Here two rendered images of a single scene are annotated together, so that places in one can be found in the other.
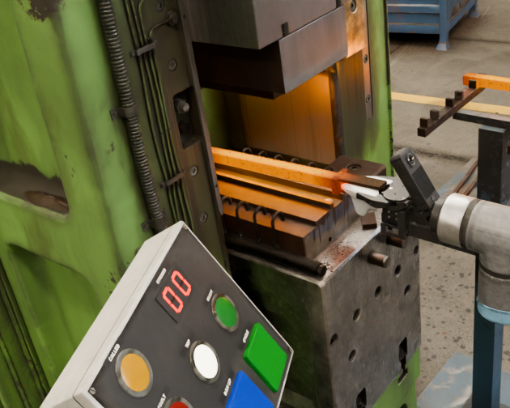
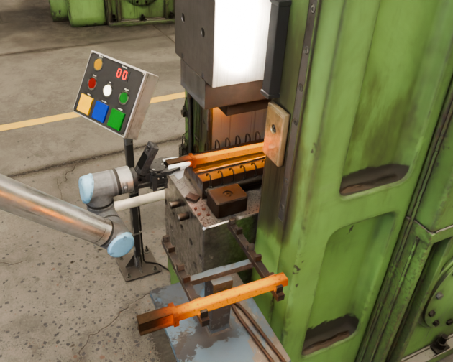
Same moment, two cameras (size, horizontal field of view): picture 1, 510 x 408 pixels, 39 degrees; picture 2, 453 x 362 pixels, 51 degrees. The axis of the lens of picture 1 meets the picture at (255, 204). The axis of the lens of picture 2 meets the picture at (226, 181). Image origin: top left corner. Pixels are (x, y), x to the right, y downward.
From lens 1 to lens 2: 2.31 m
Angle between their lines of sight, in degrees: 86
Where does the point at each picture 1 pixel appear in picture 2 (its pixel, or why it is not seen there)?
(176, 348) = (108, 78)
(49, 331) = not seen: hidden behind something
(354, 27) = (270, 141)
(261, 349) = (116, 115)
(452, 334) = not seen: outside the picture
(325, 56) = (195, 93)
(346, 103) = (267, 182)
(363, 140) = (272, 223)
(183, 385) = (100, 82)
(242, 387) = (103, 106)
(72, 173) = not seen: hidden behind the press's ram
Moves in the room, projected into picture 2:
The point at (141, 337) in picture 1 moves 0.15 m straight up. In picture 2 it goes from (106, 64) to (103, 28)
